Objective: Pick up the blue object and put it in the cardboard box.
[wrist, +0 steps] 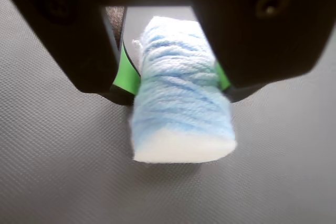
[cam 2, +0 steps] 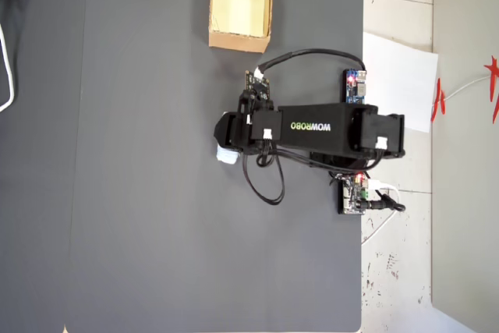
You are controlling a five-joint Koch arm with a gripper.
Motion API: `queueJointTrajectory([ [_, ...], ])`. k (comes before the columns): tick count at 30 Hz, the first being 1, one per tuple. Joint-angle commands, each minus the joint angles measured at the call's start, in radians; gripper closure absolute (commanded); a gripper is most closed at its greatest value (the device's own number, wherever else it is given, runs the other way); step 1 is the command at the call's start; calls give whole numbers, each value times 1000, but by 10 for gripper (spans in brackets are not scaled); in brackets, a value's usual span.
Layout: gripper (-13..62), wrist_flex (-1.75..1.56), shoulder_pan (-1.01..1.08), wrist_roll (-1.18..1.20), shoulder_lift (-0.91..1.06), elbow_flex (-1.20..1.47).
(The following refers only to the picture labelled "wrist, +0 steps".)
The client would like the black textured rubber mat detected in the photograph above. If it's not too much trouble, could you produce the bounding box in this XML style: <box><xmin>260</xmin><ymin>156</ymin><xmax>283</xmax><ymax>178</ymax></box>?
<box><xmin>0</xmin><ymin>0</ymin><xmax>336</xmax><ymax>224</ymax></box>

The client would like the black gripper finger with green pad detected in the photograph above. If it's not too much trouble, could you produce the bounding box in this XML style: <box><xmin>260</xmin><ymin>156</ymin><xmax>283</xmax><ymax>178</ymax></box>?
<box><xmin>0</xmin><ymin>0</ymin><xmax>142</xmax><ymax>106</ymax></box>
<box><xmin>183</xmin><ymin>0</ymin><xmax>336</xmax><ymax>103</ymax></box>

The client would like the white foam block blue yarn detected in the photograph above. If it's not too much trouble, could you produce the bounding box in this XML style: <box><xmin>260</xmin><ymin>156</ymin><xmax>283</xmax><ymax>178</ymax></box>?
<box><xmin>130</xmin><ymin>16</ymin><xmax>238</xmax><ymax>165</ymax></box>

